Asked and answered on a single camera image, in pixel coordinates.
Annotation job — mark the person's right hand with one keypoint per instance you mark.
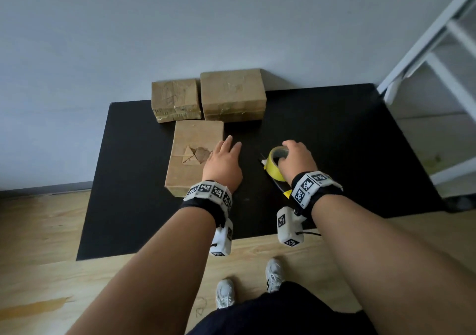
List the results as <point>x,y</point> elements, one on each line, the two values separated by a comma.
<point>297,160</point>

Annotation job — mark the person's left hand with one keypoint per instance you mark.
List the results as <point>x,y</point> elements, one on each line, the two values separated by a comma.
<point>223,165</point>

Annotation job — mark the yellow tape roll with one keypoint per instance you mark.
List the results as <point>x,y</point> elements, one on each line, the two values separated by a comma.
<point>270,165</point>

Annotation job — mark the black yellow utility knife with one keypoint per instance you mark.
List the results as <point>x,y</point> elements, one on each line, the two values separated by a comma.
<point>287,193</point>

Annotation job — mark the wide cardboard box torn flap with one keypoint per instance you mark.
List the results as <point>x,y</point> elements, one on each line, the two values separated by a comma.
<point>189,134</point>

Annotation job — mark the tall cardboard box square hole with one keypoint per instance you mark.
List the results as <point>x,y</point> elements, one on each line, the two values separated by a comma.
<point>232,91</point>

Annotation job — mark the small cardboard box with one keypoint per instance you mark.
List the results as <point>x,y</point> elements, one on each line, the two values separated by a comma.
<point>174,98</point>

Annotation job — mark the person's left forearm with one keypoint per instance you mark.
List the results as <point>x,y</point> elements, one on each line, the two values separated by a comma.
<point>148,275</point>

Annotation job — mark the person's right forearm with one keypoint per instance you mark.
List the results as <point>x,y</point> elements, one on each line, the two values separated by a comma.
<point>394,271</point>

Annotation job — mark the black marker wristband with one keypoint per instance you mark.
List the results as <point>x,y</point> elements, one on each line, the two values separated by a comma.
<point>314,191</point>
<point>208,199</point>

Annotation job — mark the white right sneaker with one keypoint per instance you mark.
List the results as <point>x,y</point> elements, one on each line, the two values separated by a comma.
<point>274,275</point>

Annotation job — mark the white sneaker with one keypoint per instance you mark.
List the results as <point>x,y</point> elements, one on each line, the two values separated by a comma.
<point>274,275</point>
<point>225,294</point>

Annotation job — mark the white left sneaker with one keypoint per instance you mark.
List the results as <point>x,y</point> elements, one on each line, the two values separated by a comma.
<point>225,294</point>

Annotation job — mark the thin black thread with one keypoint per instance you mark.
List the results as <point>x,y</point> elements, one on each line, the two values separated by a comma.
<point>201,307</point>

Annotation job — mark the black shorts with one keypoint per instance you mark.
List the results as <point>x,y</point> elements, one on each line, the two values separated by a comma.
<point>282,316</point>

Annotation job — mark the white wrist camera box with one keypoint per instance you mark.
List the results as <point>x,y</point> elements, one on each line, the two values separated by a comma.
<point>222,238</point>
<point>290,228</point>

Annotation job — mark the white metal shelf frame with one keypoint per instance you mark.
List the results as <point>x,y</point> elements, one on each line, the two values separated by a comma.
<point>453,171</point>

